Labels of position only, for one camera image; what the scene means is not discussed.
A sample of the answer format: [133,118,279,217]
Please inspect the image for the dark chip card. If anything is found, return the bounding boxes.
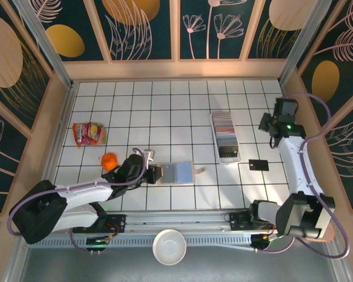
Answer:
[219,145,241,159]

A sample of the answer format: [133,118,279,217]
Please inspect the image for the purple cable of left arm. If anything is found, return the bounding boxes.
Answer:
[7,148,151,253]

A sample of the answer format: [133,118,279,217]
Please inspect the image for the perforated metal strip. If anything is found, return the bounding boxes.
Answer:
[29,237,254,250]

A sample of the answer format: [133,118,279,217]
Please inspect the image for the grey VIP card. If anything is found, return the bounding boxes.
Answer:
[161,164,178,183]

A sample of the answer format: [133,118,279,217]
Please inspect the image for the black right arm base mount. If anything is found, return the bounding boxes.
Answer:
[229,210,279,233]

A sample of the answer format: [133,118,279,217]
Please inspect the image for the aluminium rail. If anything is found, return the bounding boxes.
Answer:
[16,209,332,236]

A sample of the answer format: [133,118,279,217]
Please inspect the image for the orange ball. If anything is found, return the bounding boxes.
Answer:
[101,152,118,171]

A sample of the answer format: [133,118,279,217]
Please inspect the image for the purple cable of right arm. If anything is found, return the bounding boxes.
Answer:
[251,92,351,259]

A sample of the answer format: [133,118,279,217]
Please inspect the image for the white card tray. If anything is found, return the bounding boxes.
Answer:
[210,110,242,165]

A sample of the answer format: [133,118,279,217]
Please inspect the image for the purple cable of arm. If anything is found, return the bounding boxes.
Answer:
[251,92,351,259]
[7,148,151,253]

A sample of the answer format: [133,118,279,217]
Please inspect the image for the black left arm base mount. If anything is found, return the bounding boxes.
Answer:
[72,213,127,234]

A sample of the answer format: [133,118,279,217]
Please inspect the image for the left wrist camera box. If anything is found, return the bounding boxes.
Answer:
[141,149,156,171]

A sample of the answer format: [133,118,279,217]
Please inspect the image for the stack of colourful cards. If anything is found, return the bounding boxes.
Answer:
[211,111,241,158]

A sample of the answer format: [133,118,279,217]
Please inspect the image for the beige card holder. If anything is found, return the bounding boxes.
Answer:
[157,160,207,186]

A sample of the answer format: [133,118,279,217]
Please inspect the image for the circuit board with green light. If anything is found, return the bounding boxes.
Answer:
[86,236,110,253]
[251,233,283,253]

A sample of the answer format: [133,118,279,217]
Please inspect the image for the black card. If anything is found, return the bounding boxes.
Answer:
[248,159,270,172]

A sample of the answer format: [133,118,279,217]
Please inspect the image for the orange snack bag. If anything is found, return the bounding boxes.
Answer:
[72,122,108,149]

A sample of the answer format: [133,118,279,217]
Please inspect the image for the aluminium frame post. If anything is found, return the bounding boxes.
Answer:
[278,0,333,86]
[13,0,75,89]

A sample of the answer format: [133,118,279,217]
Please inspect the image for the white bowl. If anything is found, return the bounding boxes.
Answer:
[152,229,187,267]

